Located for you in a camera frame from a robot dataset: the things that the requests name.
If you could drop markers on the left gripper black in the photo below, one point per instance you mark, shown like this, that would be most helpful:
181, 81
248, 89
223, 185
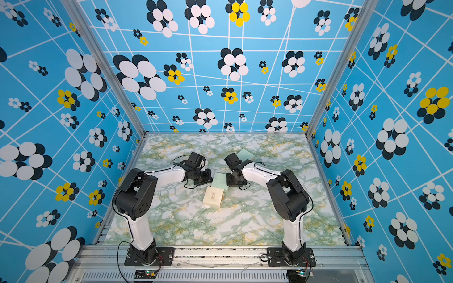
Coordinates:
209, 178

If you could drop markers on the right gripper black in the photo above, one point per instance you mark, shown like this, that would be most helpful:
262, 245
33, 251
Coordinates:
230, 184

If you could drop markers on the mint jewelry box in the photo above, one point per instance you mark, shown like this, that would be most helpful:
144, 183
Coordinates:
220, 181
244, 155

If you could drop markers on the cream drawer jewelry box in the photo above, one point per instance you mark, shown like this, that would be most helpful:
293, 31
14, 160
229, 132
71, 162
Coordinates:
213, 197

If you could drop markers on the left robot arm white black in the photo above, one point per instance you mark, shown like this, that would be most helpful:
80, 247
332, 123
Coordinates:
134, 196

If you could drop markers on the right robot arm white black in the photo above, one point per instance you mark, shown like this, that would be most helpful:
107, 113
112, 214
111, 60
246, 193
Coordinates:
289, 198

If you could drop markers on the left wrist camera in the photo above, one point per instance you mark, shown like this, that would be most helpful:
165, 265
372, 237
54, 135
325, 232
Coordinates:
195, 161

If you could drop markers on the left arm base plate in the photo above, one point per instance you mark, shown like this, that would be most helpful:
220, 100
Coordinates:
151, 257

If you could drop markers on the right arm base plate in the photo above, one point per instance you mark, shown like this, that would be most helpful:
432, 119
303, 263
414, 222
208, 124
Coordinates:
282, 257

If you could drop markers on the aluminium front rail frame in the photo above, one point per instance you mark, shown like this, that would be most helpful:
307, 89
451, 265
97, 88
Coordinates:
222, 264

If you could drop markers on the left aluminium corner post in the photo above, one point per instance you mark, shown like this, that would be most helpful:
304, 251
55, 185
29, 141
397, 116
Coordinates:
75, 13

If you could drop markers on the aluminium corner post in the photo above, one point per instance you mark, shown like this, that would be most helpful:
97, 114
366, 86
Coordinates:
349, 47
75, 13

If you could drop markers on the right aluminium corner post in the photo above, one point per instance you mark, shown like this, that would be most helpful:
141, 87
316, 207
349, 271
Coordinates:
349, 47

